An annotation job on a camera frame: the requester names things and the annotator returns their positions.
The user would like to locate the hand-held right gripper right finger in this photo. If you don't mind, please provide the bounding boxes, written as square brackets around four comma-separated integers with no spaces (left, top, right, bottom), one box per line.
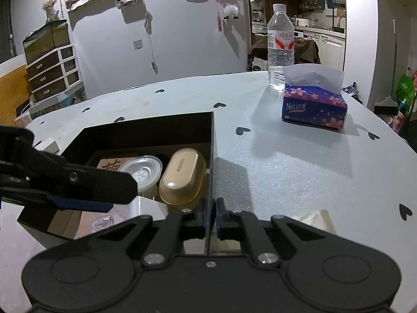
[215,198,339,266]

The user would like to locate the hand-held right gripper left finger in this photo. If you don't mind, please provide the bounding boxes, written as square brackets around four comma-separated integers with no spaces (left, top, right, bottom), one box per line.
[94,198,209,267]

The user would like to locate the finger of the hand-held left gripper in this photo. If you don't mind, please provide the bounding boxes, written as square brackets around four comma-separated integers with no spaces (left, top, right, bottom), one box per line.
[0,125,138,212]

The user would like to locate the beige oval earbud case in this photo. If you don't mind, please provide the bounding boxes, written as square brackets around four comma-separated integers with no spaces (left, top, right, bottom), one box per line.
[158,148,207,206]

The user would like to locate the carved wooden mahjong tile block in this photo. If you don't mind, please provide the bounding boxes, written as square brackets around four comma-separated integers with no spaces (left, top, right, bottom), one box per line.
[97,157,140,173]

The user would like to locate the clear round plastic lid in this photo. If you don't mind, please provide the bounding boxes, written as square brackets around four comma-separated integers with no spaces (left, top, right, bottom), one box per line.
[120,155,163,197]

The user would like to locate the black storage box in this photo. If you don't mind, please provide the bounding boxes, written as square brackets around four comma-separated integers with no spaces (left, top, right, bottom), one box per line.
[17,111,218,255]

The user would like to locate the white power adapter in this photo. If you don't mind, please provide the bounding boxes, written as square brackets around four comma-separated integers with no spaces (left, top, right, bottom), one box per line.
[34,139,60,155]

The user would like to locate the crumpled white tissue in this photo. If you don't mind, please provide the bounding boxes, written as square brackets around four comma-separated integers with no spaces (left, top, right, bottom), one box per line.
[293,209,337,235]

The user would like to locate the yellow wooden board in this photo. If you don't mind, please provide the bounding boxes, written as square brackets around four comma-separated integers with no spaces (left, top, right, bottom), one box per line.
[0,63,31,126]

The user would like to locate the white drawer cabinet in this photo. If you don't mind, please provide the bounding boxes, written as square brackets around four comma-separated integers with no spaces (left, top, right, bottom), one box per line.
[25,45,86,105]

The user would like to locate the purple floral tissue pack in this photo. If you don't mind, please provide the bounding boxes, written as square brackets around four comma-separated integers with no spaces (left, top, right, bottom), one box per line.
[281,65,348,131]

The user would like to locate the glass fish tank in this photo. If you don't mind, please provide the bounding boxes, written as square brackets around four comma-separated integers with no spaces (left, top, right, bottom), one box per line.
[22,20,70,65]

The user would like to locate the clear plastic water bottle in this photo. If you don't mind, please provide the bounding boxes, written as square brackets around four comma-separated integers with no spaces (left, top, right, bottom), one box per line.
[267,3,296,91]

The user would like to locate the chair with brown cloth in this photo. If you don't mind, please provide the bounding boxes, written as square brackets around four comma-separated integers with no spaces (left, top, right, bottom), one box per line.
[249,34,321,71]

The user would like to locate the white coral decoration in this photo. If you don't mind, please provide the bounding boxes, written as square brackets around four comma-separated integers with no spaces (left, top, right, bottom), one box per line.
[42,0,61,23]

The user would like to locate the colourful spray bottle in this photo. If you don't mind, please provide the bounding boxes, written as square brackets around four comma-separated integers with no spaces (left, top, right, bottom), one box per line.
[394,99,409,134]

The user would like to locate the pink hanging ribbon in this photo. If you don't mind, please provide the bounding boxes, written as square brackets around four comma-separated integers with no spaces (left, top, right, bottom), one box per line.
[208,0,227,32]

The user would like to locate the green bag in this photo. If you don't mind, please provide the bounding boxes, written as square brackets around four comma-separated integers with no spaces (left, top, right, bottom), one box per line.
[395,73,417,105]

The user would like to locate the white box with cable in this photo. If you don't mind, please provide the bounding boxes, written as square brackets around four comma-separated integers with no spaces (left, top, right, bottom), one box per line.
[15,96,36,128]

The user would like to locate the hanging white cable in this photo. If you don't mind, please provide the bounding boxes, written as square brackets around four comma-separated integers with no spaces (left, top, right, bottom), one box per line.
[143,11,160,74]

